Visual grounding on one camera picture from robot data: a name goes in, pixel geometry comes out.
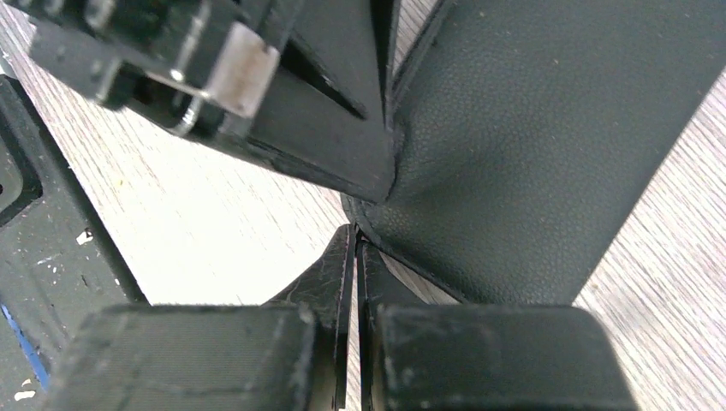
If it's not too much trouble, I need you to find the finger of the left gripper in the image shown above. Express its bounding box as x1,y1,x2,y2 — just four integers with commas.
215,1,400,202

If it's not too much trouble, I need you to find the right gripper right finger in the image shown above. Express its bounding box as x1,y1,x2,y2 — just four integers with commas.
357,242,637,410

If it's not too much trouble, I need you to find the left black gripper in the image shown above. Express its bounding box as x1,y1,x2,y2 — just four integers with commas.
12,1,281,136

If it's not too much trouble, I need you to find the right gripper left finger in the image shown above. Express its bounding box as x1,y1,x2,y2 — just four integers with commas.
45,224,356,410

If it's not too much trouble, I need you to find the black zip tool case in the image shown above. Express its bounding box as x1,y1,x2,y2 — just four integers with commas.
342,1,725,305

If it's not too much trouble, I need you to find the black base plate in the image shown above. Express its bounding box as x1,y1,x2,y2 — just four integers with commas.
1,75,145,410

